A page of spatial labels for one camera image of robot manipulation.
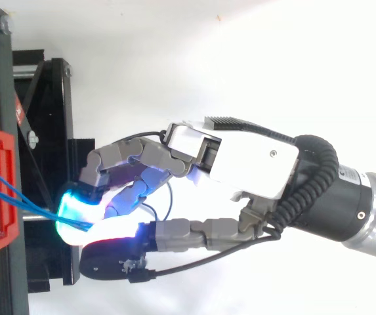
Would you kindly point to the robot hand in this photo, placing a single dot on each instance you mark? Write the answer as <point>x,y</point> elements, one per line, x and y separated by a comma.
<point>256,160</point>

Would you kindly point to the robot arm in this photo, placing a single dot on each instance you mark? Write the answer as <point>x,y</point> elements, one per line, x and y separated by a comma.
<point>348,210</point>

